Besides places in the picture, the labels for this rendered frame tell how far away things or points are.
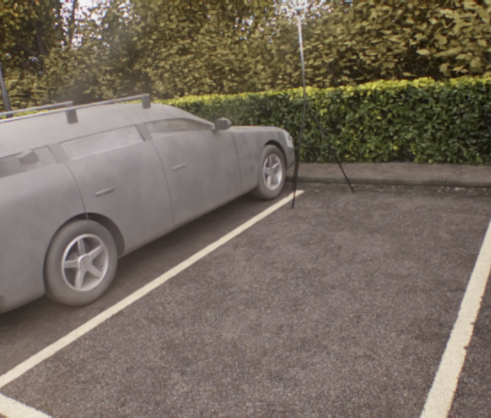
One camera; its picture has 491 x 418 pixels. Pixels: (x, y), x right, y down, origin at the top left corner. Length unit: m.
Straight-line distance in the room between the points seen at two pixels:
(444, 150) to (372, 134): 0.95
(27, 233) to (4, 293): 0.41
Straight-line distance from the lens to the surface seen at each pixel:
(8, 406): 3.14
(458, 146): 6.75
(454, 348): 3.05
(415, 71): 8.82
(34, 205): 3.62
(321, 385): 2.73
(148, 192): 4.27
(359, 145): 7.01
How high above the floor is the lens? 1.64
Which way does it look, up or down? 17 degrees down
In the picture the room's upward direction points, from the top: 7 degrees counter-clockwise
